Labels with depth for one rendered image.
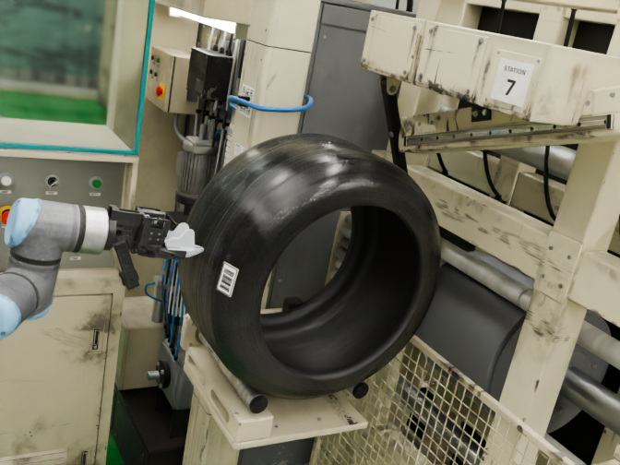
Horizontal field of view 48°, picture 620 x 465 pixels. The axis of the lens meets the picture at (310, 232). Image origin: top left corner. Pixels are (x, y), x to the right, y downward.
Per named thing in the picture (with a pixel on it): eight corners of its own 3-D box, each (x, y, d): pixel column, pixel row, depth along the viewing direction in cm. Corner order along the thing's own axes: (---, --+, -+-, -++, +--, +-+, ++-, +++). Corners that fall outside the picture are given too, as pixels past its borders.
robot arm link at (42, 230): (0, 238, 131) (10, 187, 128) (68, 245, 137) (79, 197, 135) (6, 257, 123) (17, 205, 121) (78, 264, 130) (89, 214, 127)
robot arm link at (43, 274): (-18, 317, 126) (-6, 254, 123) (10, 295, 137) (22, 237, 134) (33, 331, 127) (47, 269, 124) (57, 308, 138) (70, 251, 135)
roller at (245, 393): (195, 339, 186) (199, 324, 185) (210, 340, 188) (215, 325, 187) (247, 414, 157) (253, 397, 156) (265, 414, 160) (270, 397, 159)
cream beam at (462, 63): (356, 67, 180) (368, 9, 175) (432, 78, 193) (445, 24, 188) (527, 123, 131) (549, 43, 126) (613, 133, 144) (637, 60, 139)
